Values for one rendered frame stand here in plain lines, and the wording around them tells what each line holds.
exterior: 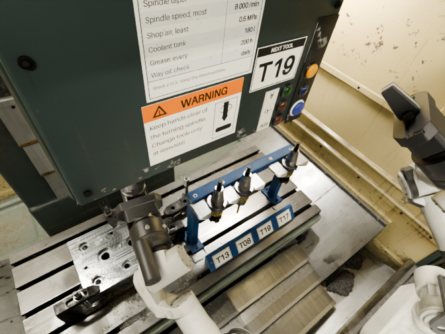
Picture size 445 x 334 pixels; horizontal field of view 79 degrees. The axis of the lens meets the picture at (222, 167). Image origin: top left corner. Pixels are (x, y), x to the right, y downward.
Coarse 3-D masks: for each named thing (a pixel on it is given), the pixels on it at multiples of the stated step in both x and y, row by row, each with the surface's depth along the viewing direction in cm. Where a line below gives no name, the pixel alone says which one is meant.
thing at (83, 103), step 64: (0, 0) 19; (64, 0) 21; (128, 0) 24; (320, 0) 37; (0, 64) 22; (64, 64) 24; (128, 64) 28; (64, 128) 28; (128, 128) 33; (256, 128) 50
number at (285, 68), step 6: (282, 54) 40; (288, 54) 41; (294, 54) 42; (276, 60) 40; (282, 60) 41; (288, 60) 42; (294, 60) 43; (276, 66) 41; (282, 66) 42; (288, 66) 43; (294, 66) 44; (276, 72) 42; (282, 72) 43; (288, 72) 44; (270, 78) 42; (276, 78) 43
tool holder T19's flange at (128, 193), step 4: (140, 184) 72; (144, 184) 73; (124, 188) 70; (136, 188) 71; (140, 188) 71; (144, 188) 73; (124, 192) 70; (128, 192) 70; (132, 192) 71; (136, 192) 72; (140, 192) 72; (128, 196) 71; (132, 196) 71
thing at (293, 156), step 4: (292, 148) 96; (292, 152) 96; (296, 152) 95; (288, 156) 98; (292, 156) 97; (296, 156) 97; (288, 160) 99; (292, 160) 98; (296, 160) 98; (288, 164) 99; (292, 164) 99
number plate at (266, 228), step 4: (264, 224) 113; (268, 224) 114; (260, 228) 112; (264, 228) 114; (268, 228) 115; (272, 228) 116; (260, 232) 113; (264, 232) 114; (268, 232) 115; (260, 236) 113; (264, 236) 114
